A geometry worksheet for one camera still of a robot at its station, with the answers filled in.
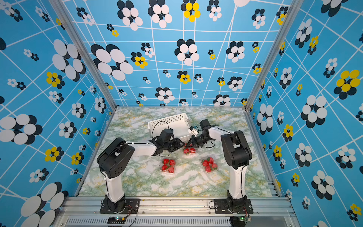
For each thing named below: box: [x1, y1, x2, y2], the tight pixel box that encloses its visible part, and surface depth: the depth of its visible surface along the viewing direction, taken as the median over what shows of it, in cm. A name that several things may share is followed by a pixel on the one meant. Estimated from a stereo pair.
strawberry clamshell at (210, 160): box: [206, 157, 215, 165], surface depth 89 cm
